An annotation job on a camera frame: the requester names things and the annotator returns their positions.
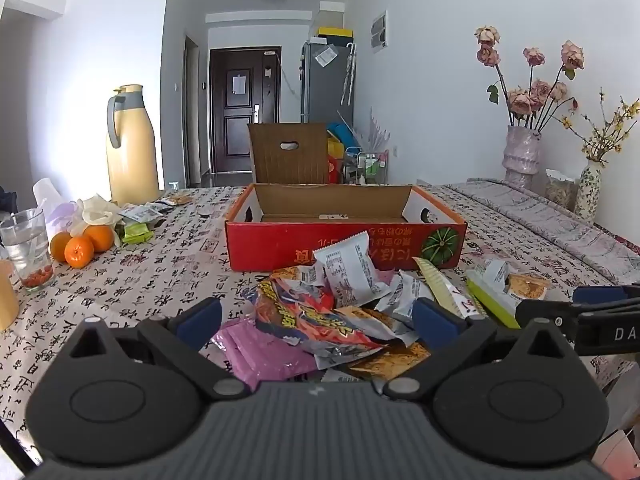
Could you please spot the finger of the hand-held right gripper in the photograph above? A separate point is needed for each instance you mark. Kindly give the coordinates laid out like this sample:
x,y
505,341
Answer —
x,y
607,294
545,315

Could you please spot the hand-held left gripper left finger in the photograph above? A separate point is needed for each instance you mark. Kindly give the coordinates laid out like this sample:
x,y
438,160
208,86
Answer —
x,y
200,322

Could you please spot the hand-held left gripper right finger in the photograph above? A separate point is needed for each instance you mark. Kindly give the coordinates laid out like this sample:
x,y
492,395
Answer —
x,y
435,322

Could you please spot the orange biscuit snack packet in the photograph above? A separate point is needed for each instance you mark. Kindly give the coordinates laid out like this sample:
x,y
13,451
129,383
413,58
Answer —
x,y
529,287

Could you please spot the yellow-green snack packet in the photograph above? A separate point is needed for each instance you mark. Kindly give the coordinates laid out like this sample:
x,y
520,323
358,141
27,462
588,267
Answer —
x,y
492,302

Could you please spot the red cardboard box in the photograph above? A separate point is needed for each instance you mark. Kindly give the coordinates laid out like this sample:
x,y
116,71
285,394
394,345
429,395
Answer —
x,y
320,247

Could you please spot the white stick snack packet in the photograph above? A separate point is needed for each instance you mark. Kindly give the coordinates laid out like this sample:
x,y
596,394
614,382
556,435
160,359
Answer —
x,y
447,285

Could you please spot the silver snack packet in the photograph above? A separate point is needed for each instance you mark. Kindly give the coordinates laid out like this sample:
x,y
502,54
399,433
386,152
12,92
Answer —
x,y
402,295

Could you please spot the orange crispy snack packet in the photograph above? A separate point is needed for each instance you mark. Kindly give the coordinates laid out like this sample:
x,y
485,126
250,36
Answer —
x,y
385,362

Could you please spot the pink snack packet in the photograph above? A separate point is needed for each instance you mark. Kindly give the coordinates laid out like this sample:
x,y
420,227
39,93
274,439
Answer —
x,y
260,355

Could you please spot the folded printed cloth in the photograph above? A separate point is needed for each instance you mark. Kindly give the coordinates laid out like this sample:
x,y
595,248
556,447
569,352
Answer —
x,y
550,232

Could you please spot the small floral vase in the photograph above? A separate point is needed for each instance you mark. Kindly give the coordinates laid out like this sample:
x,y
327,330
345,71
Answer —
x,y
588,192

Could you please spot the red orange snack bag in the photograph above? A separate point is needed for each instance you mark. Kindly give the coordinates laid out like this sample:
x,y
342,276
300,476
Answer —
x,y
305,317

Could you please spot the green snack packet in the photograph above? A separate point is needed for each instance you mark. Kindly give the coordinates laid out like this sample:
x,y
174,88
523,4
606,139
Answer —
x,y
136,233

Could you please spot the white grey snack packet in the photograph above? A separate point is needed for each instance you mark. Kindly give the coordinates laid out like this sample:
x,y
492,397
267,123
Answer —
x,y
142,212

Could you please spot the brown biscuit packet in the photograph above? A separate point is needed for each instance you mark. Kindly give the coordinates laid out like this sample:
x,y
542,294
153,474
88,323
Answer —
x,y
175,200

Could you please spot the white cloth flower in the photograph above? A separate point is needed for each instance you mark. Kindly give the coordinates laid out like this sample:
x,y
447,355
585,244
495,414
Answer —
x,y
97,212

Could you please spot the pink ribbed vase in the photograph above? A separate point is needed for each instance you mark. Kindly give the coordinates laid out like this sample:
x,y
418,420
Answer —
x,y
521,160

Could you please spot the yellow flower twigs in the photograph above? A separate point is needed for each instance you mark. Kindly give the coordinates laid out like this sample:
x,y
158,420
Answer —
x,y
607,135

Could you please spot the metal trolley rack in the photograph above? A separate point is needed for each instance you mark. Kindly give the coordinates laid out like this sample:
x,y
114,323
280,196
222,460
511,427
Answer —
x,y
367,167

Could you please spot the yellow thermos jug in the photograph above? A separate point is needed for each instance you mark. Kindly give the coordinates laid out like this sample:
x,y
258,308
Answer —
x,y
134,160

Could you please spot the red carton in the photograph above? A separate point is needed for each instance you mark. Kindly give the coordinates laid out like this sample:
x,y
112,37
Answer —
x,y
334,170

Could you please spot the glass cup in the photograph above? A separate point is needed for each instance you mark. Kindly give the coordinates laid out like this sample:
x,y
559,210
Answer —
x,y
27,252

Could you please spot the purple plastic bag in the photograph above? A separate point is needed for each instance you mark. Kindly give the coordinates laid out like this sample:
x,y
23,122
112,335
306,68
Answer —
x,y
55,205

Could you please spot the yellow cup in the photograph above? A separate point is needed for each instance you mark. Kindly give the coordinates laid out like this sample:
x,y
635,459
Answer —
x,y
7,300

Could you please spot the dried lavender bunch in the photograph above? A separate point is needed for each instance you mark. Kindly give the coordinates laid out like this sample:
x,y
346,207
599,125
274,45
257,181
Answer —
x,y
372,132

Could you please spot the yellow carton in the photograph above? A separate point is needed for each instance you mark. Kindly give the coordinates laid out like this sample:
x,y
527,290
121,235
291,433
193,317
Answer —
x,y
335,149

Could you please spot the dark brown door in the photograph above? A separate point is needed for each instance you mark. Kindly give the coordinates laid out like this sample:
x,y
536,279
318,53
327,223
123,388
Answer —
x,y
240,125

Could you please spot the blue plastic item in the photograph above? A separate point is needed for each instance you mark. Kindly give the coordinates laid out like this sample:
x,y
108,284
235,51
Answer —
x,y
341,132

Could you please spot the dried pink roses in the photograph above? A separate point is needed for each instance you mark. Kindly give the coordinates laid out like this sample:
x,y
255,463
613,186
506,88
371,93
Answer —
x,y
537,90

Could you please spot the black chair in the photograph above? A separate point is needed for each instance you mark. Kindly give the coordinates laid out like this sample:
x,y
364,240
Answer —
x,y
7,202

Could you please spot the grey refrigerator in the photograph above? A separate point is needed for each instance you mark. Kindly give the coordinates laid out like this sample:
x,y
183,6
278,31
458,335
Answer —
x,y
325,95

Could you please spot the white hanging umbrella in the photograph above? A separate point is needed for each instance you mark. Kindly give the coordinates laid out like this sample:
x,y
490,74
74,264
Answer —
x,y
351,72

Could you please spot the paper sheet on refrigerator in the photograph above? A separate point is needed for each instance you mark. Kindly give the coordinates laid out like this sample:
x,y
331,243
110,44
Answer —
x,y
325,56

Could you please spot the yellow box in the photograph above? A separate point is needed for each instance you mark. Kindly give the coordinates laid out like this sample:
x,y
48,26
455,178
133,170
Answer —
x,y
336,32

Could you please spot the white wall panel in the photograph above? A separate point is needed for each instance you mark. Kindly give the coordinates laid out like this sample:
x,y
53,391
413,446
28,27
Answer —
x,y
380,31

